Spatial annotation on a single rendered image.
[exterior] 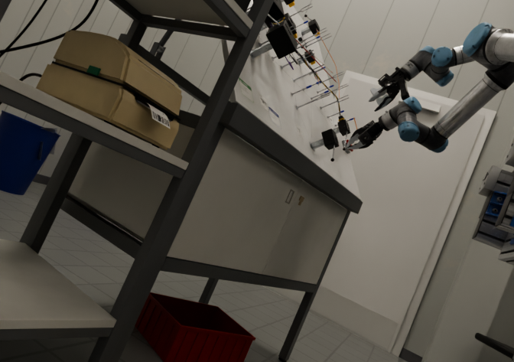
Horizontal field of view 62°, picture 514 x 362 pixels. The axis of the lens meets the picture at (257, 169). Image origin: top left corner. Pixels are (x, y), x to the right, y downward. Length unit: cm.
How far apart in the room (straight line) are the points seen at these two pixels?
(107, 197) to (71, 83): 44
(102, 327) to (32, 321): 19
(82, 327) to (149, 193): 40
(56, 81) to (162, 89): 25
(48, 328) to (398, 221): 317
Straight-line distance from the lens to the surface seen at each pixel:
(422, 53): 211
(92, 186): 147
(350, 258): 384
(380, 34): 446
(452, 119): 181
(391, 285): 382
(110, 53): 105
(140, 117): 100
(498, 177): 178
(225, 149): 125
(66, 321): 107
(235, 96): 120
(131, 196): 133
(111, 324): 115
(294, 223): 174
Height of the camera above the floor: 63
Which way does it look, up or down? 5 degrees up
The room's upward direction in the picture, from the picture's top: 24 degrees clockwise
